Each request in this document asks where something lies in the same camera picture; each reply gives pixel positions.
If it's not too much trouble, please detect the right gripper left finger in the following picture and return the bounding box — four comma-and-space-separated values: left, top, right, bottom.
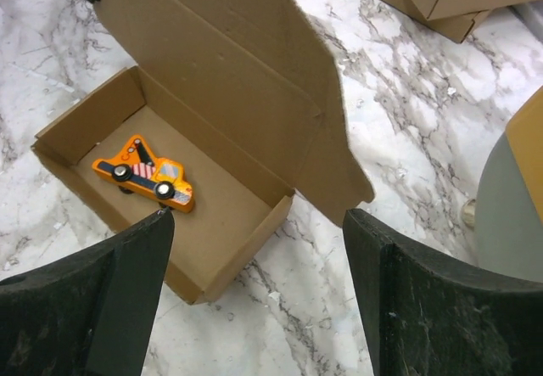
1, 209, 175, 375

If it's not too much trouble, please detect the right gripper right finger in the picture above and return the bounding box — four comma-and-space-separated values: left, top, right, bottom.
343, 209, 542, 375

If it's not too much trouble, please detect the small orange toy car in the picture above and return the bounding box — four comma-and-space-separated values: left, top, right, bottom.
92, 134, 195, 213

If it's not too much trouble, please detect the brown cardboard box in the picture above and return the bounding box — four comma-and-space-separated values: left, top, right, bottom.
33, 0, 374, 304

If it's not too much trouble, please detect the small cardboard box under stack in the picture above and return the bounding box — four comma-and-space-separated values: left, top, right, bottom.
330, 0, 493, 44

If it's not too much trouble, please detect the round pastel drawer cabinet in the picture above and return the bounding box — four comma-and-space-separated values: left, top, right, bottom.
462, 89, 542, 283

